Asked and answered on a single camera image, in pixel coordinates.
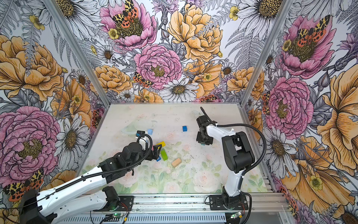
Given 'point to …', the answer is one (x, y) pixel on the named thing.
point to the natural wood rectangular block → (176, 162)
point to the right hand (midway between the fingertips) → (203, 145)
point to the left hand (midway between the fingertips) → (153, 148)
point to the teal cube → (203, 144)
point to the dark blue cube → (185, 128)
